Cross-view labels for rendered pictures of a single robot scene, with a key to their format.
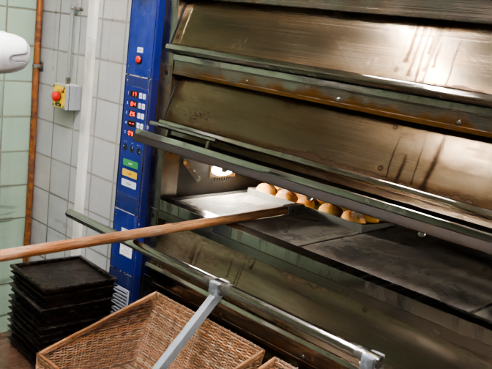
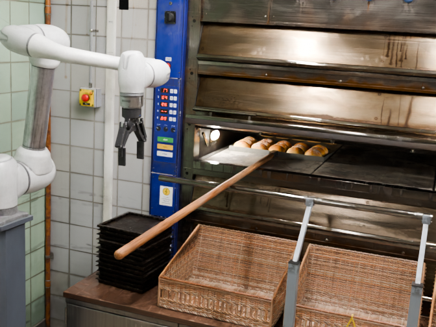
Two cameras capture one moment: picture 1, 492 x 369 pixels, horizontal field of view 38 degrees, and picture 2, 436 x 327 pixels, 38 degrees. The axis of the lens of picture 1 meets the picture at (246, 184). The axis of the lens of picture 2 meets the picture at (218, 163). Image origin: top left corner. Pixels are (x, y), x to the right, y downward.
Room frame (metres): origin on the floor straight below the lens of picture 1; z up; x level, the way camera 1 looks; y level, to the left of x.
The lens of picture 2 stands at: (-0.51, 1.45, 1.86)
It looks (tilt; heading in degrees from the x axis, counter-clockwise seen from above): 12 degrees down; 337
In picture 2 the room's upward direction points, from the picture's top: 3 degrees clockwise
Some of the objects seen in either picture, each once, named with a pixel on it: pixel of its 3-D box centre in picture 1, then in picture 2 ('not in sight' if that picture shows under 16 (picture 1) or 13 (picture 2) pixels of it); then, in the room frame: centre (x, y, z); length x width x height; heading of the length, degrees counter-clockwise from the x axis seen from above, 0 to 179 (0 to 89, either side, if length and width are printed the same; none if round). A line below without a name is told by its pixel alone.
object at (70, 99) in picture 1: (66, 96); (89, 96); (2.86, 0.76, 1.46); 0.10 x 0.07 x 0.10; 47
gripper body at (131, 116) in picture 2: not in sight; (131, 119); (1.81, 0.82, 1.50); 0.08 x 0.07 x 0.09; 134
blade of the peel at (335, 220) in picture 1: (330, 203); (283, 148); (2.67, -0.33, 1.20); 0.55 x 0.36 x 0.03; 47
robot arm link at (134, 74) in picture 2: not in sight; (133, 71); (1.82, 0.81, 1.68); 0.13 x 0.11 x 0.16; 131
